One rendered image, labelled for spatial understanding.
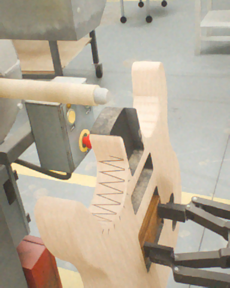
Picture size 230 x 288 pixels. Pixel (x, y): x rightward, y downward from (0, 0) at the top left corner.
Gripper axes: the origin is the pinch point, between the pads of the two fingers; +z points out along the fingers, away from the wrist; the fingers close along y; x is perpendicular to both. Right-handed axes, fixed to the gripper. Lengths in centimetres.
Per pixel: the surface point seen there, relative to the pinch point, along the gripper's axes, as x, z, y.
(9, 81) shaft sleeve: 20.9, 24.8, 8.2
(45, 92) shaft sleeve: 20.2, 17.5, 7.1
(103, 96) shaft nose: 19.7, 7.7, 7.5
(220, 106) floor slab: -143, 25, 224
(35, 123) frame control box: -2.3, 37.7, 24.0
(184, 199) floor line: -124, 27, 106
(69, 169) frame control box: -14.7, 30.5, 22.0
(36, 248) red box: -46, 48, 15
